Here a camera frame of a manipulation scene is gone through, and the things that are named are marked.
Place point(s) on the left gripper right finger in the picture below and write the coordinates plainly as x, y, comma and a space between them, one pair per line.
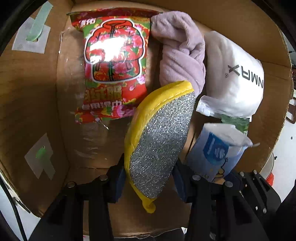
218, 211

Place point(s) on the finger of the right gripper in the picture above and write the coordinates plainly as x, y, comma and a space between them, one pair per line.
262, 198

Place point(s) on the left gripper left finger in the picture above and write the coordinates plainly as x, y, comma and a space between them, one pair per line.
63, 220

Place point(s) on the blue tissue pack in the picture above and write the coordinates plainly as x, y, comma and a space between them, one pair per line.
217, 150

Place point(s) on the yellow silver scrub sponge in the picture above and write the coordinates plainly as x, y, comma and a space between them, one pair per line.
155, 137

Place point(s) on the green packet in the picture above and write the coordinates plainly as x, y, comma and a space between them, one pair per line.
242, 124

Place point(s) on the cardboard box with blue print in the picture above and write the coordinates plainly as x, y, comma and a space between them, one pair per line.
42, 148

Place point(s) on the white packaged towel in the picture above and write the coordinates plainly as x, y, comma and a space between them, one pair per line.
234, 80

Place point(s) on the lilac plush towel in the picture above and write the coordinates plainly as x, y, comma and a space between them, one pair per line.
183, 49

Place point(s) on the red floral wipes pack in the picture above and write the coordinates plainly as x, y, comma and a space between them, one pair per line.
115, 59

